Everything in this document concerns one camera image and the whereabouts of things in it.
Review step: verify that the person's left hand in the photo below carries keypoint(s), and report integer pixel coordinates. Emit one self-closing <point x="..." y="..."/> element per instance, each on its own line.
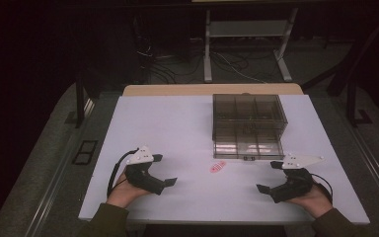
<point x="125" y="192"/>

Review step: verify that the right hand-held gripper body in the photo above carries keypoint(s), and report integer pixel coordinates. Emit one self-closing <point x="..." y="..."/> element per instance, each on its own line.
<point x="294" y="187"/>

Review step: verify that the white metal stand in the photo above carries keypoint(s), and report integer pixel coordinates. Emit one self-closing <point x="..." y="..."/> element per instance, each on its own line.
<point x="250" y="29"/>

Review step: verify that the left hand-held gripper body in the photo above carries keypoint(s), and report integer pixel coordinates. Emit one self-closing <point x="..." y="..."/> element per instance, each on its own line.
<point x="143" y="177"/>

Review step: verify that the metal floor rail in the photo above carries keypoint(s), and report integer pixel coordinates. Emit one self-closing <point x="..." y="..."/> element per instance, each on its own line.
<point x="378" y="171"/>
<point x="54" y="184"/>

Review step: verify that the clear compartment storage box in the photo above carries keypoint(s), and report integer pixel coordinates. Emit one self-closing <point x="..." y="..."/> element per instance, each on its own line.
<point x="248" y="126"/>

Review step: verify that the red striped oval packet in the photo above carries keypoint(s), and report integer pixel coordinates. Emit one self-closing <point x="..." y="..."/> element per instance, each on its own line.
<point x="217" y="166"/>

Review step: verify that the person's right hand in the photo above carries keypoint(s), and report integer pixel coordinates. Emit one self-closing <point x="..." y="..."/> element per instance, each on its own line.
<point x="312" y="200"/>

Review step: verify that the wooden table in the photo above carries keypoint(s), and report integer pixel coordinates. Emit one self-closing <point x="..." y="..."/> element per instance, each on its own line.
<point x="210" y="89"/>

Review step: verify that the black metal stand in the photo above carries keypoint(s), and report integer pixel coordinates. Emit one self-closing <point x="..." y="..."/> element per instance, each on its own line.
<point x="80" y="98"/>
<point x="353" y="102"/>

